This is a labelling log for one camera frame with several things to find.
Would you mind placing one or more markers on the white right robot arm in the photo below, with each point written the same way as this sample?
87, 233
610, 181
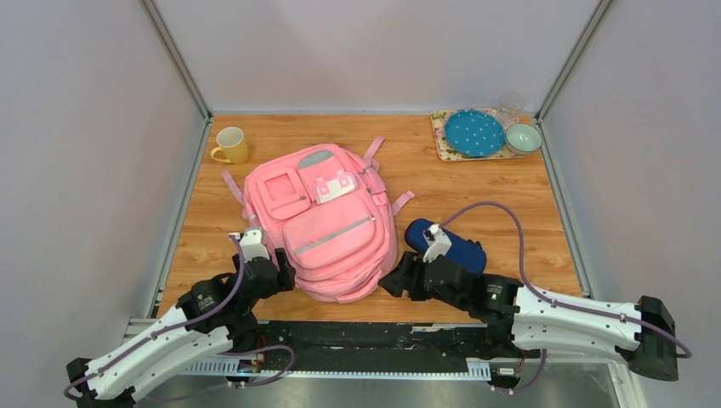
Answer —
523, 320

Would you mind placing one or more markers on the floral placemat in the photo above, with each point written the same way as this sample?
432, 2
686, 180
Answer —
446, 152

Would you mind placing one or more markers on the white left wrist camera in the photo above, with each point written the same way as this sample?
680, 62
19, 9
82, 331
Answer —
250, 244

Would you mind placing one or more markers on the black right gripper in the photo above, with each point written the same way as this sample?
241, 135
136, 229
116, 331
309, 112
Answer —
406, 276

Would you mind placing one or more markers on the blue polka dot plate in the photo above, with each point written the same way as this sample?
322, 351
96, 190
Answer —
474, 133

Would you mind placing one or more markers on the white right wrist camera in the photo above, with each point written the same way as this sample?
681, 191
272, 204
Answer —
438, 243

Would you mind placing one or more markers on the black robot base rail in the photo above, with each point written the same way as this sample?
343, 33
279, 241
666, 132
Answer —
366, 347

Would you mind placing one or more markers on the clear drinking glass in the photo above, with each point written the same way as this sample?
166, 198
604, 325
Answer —
510, 106

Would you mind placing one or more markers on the pale green bowl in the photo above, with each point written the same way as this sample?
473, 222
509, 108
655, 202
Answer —
523, 139

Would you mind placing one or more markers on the yellow mug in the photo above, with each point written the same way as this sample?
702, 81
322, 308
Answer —
232, 146

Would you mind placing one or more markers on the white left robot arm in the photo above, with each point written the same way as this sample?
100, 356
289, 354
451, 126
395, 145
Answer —
214, 317

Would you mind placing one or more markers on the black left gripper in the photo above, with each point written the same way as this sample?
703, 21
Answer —
286, 280

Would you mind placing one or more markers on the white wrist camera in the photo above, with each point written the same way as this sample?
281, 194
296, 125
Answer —
438, 243
250, 244

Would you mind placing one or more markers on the pink student backpack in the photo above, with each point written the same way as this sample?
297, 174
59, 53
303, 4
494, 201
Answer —
330, 210

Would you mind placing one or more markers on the blue glasses case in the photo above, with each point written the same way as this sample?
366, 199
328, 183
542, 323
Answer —
467, 253

